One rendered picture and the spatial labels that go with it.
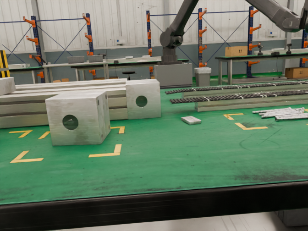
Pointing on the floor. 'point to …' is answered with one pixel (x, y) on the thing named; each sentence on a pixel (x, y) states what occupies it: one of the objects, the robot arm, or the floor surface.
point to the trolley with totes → (98, 59)
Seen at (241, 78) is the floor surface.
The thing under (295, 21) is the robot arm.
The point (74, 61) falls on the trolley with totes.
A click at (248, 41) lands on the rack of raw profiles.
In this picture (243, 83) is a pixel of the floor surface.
